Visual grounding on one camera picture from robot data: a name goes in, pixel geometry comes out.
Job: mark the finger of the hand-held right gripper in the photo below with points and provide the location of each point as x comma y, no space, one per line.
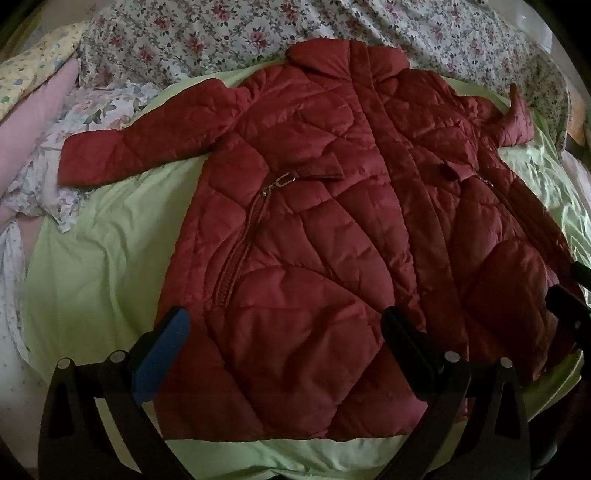
582,271
570,302

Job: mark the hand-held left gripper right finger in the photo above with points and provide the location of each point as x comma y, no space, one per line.
407,342

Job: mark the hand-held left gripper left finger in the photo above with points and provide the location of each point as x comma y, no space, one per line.
161,353

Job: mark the red quilted jacket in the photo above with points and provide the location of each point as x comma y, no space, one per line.
332,230

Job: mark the light green bed sheet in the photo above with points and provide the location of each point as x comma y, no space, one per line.
106,258

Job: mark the white small print sheet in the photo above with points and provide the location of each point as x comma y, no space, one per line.
14,323

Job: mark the white leaf print cloth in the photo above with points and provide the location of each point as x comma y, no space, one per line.
69,120

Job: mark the yellow floral pillow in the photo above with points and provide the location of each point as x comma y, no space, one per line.
27,69

